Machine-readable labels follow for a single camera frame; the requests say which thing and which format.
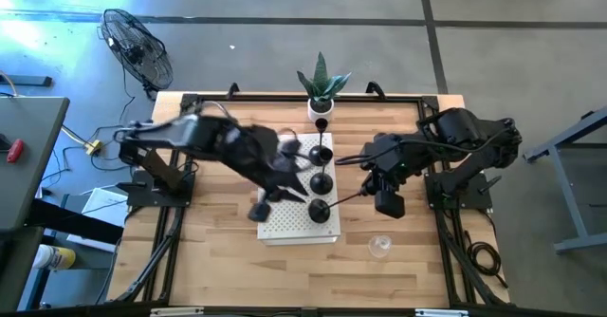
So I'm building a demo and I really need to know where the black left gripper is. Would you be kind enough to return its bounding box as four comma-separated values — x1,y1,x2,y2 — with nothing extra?
241,129,310,223

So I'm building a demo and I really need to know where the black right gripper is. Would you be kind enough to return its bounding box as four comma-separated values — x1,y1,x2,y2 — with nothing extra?
362,134,418,219

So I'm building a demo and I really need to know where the black metal candlestick holder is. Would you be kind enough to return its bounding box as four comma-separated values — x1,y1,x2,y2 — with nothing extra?
309,147,335,196
307,117,334,167
307,187,369,224

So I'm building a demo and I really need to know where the clear glass candle holder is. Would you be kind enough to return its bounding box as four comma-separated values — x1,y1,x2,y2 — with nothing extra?
368,233,394,260

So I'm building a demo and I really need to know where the white perforated metal shelf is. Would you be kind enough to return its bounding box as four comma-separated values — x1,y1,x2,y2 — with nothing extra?
257,132,341,247

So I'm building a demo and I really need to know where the snake plant in white pot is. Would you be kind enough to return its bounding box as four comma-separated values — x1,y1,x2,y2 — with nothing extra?
296,50,353,124

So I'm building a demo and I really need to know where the black gantry bar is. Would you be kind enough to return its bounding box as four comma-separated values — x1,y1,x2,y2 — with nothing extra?
9,301,607,317

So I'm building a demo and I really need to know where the white paper sheet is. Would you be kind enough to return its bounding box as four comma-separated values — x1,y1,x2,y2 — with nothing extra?
65,186,129,254

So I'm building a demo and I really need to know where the black floor fan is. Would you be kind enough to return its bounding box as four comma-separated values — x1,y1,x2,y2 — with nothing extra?
98,7,175,101

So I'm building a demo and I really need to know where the white and yellow can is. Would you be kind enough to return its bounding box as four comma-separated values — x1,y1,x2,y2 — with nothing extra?
32,244,77,270

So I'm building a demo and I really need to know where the grey side table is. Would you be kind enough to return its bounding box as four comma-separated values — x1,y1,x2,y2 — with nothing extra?
0,96,71,317

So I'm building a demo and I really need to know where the black metal table frame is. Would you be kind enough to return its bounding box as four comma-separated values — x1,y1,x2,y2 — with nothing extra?
113,91,511,308

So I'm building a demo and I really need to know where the coiled black cable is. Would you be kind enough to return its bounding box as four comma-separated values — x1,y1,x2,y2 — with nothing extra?
462,229,509,289

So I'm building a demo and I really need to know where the grey blue table frame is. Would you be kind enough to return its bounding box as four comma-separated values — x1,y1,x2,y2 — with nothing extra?
523,103,607,254

